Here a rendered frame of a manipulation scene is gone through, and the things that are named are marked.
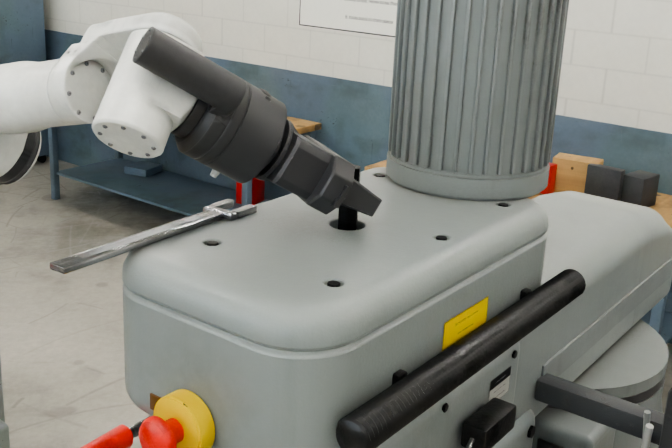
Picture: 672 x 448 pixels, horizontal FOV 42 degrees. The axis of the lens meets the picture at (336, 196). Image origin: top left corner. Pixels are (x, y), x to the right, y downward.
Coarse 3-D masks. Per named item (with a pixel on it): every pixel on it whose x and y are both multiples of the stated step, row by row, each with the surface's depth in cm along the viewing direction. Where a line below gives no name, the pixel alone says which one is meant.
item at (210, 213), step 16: (208, 208) 91; (224, 208) 93; (240, 208) 92; (256, 208) 93; (176, 224) 86; (192, 224) 87; (128, 240) 81; (144, 240) 82; (160, 240) 83; (80, 256) 77; (96, 256) 77; (112, 256) 78; (64, 272) 74
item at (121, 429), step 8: (136, 424) 86; (112, 432) 84; (120, 432) 84; (128, 432) 85; (136, 432) 86; (96, 440) 83; (104, 440) 83; (112, 440) 83; (120, 440) 84; (128, 440) 84
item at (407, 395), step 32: (544, 288) 98; (576, 288) 102; (512, 320) 91; (544, 320) 96; (448, 352) 82; (480, 352) 84; (416, 384) 76; (448, 384) 79; (352, 416) 71; (384, 416) 72; (416, 416) 76
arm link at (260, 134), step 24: (264, 96) 82; (264, 120) 80; (288, 120) 85; (240, 144) 80; (264, 144) 80; (288, 144) 83; (312, 144) 83; (216, 168) 82; (240, 168) 81; (264, 168) 84; (288, 168) 82; (312, 168) 83; (336, 168) 82; (312, 192) 84; (336, 192) 83
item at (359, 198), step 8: (360, 184) 88; (352, 192) 88; (360, 192) 88; (368, 192) 89; (344, 200) 88; (352, 200) 88; (360, 200) 89; (368, 200) 89; (376, 200) 89; (352, 208) 89; (360, 208) 89; (368, 208) 89; (376, 208) 89
